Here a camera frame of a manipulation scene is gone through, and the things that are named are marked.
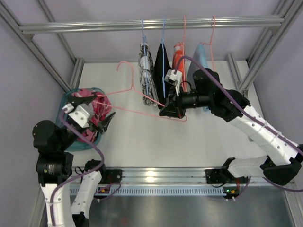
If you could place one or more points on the black white print trousers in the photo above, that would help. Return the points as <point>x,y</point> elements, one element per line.
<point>153,98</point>

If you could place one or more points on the light blue trousers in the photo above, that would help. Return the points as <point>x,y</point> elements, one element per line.
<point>200,59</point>

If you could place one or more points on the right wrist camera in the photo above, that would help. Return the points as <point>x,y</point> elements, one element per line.
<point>174,77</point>

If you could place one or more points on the aluminium frame right post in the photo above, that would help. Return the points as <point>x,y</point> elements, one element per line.
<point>270,38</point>

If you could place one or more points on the pink camouflage trousers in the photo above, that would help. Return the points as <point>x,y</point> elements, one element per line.
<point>100,105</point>

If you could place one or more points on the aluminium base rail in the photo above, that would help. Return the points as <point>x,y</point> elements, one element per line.
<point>162,176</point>

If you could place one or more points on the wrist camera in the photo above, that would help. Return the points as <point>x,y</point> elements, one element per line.
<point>81,114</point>
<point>174,77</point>

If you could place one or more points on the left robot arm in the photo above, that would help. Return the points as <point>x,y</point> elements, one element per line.
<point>68,199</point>

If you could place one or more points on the teal plastic basket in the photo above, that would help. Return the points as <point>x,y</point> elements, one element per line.
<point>79,144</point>

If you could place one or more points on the slotted cable duct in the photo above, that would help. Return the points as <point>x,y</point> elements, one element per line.
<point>163,191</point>

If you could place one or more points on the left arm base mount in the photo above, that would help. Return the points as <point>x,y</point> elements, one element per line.
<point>110,176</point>

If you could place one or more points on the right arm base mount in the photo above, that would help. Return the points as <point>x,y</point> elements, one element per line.
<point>220,177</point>

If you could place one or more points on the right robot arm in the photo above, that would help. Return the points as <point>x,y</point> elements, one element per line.
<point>282,160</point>

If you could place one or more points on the orange white trousers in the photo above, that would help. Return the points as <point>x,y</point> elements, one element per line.
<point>179,51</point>

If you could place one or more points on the aluminium hanging rail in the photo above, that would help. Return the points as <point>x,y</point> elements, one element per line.
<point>152,24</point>

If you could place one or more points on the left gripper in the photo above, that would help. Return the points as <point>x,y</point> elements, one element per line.
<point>93,126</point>

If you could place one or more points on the aluminium frame left post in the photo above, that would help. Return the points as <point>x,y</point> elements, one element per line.
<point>27,40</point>

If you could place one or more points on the salmon wire hanger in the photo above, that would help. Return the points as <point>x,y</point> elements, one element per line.
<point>183,36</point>

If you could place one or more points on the aluminium frame post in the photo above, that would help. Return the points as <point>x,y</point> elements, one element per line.
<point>270,38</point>
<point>27,40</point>

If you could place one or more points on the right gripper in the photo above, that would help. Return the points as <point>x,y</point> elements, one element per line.
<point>176,107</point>

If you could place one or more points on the blue wire hanger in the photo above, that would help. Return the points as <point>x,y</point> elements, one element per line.
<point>163,55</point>
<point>144,66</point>

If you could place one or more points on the pink wire hanger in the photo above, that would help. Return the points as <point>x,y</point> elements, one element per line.
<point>210,43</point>
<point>121,85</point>

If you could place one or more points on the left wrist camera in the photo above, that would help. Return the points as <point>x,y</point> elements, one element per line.
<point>81,114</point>

